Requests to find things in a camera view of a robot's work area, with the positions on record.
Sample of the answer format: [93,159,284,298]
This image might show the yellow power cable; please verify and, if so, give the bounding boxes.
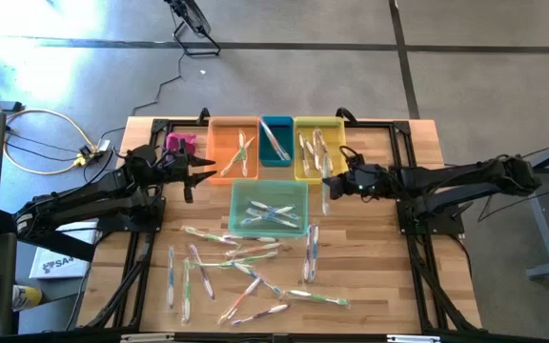
[0,78,102,176]

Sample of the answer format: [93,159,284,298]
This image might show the magenta plastic bin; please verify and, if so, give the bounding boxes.
[165,131,197,154]

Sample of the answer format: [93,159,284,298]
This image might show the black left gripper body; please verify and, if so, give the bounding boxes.
[160,146,193,186]

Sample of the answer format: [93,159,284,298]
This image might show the black floor fan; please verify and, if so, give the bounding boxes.
[163,0,222,57]

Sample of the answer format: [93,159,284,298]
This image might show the teal plastic bin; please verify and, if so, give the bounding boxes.
[257,115,295,169]

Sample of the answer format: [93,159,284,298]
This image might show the silver edge bracket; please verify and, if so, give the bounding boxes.
[120,333,175,343]
[386,334,441,343]

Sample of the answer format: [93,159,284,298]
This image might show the orange plastic bin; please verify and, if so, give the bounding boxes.
[206,116,260,186]

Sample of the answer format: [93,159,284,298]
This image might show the black floor cable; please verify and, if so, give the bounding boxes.
[97,50,185,144]

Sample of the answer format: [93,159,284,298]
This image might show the yellow plastic bin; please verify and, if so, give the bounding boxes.
[293,115,350,186]

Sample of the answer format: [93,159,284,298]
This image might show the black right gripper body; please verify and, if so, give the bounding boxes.
[344,164,393,200]

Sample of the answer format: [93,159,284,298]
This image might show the green translucent plastic bin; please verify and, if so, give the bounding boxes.
[228,178,310,239]

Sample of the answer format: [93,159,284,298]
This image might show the power strip with plugs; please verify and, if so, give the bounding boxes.
[71,138,112,169]

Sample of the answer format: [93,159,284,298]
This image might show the white printed box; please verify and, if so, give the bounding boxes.
[29,221,99,280]

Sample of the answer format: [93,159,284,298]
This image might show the yellow can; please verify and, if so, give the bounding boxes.
[11,284,44,313]

